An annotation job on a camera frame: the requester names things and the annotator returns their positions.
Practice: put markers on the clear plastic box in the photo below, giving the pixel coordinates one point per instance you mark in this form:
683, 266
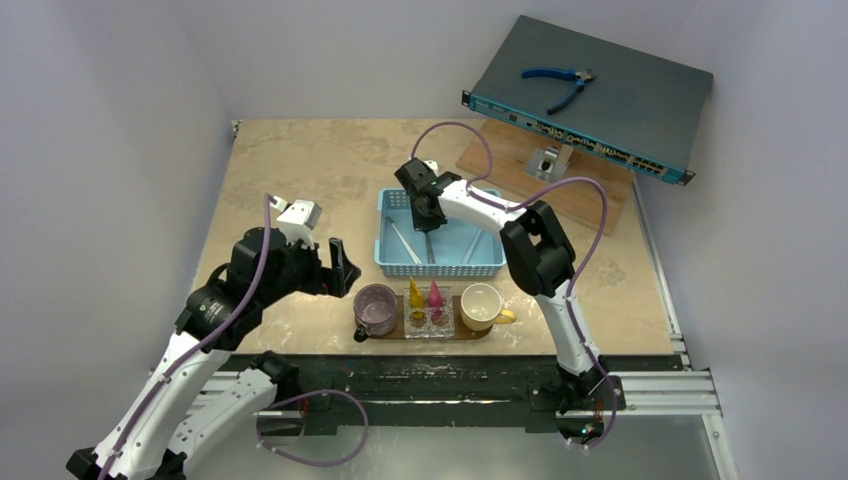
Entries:
429, 322

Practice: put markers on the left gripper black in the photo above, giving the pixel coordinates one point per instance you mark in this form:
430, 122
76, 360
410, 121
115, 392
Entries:
321, 279

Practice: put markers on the light wooden board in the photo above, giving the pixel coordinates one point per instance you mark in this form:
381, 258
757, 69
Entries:
578, 203

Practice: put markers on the white toothbrush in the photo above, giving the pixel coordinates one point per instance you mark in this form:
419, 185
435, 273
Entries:
408, 248

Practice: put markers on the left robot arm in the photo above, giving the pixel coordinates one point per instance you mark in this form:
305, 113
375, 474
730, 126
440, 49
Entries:
159, 438

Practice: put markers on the light blue plastic basket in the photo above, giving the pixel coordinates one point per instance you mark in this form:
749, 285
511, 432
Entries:
456, 250

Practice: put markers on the metal bracket stand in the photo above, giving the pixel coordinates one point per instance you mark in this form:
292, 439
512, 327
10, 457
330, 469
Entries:
549, 164

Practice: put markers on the yellow toothbrush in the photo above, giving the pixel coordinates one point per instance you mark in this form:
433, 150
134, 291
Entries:
416, 301

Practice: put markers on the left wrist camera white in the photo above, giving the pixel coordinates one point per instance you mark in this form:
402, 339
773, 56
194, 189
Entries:
297, 220

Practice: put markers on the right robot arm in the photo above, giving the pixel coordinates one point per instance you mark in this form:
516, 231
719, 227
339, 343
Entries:
540, 260

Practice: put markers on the yellow mug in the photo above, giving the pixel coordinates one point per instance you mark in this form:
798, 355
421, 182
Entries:
482, 306

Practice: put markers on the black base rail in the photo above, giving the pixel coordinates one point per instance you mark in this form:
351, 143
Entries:
490, 391

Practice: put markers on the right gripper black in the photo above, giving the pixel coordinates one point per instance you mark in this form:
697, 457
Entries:
427, 206

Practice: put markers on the grey network switch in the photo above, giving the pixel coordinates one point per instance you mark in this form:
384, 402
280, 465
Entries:
632, 108

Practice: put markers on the purple translucent cup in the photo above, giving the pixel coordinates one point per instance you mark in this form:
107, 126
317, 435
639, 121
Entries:
374, 308

